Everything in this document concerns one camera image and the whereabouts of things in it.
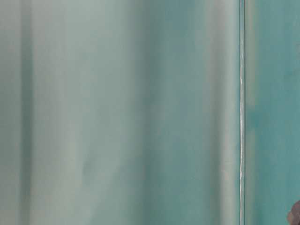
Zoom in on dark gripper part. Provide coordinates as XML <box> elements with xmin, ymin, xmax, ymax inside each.
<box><xmin>287</xmin><ymin>201</ymin><xmax>300</xmax><ymax>225</ymax></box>

